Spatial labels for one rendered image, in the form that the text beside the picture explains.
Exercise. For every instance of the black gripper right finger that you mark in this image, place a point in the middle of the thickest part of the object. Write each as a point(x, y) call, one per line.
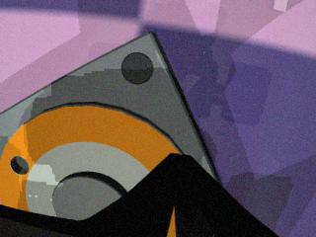
point(202, 208)

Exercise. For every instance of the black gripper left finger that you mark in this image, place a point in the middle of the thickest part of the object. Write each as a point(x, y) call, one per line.
point(144, 211)

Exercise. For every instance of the orange and white round plate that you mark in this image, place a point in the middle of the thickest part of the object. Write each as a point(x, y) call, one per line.
point(77, 137)

